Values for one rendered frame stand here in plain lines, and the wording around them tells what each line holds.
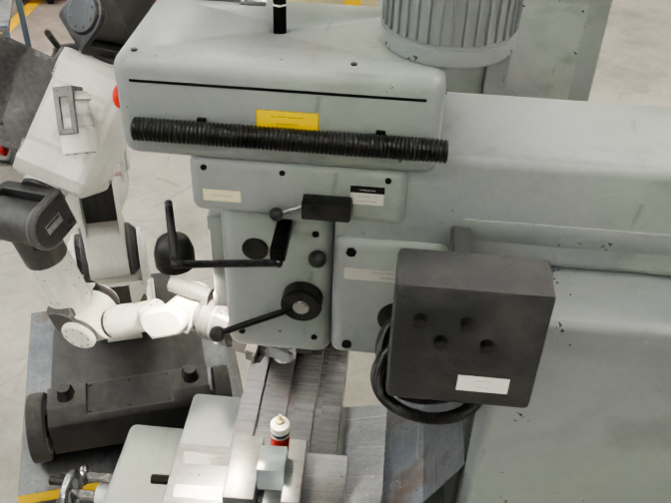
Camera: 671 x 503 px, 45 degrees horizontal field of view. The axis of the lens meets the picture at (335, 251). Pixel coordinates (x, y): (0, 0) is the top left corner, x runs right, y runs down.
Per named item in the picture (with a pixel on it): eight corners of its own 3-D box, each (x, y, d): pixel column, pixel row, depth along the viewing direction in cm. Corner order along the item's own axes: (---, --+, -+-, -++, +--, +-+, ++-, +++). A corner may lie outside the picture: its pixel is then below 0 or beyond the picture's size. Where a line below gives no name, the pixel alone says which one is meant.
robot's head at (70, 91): (70, 136, 155) (51, 136, 148) (64, 91, 154) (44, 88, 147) (101, 133, 154) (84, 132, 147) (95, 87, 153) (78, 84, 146)
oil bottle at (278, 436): (270, 455, 174) (269, 421, 168) (273, 440, 178) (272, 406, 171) (288, 456, 174) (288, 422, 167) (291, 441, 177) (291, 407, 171)
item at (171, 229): (165, 209, 139) (164, 202, 138) (173, 208, 139) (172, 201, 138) (171, 270, 126) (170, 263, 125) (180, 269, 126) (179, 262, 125)
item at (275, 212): (268, 224, 124) (268, 202, 122) (272, 209, 128) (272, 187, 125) (349, 230, 124) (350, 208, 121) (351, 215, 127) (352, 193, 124)
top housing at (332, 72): (122, 156, 122) (106, 54, 112) (167, 78, 143) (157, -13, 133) (436, 180, 120) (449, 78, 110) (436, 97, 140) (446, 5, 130)
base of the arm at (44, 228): (4, 251, 170) (-33, 226, 160) (30, 197, 174) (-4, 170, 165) (60, 262, 164) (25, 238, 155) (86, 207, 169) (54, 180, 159)
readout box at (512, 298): (384, 403, 114) (395, 289, 101) (387, 357, 121) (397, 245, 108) (529, 416, 112) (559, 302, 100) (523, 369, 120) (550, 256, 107)
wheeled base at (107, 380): (52, 316, 284) (33, 241, 263) (202, 296, 294) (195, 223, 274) (46, 464, 235) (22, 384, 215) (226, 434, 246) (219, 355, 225)
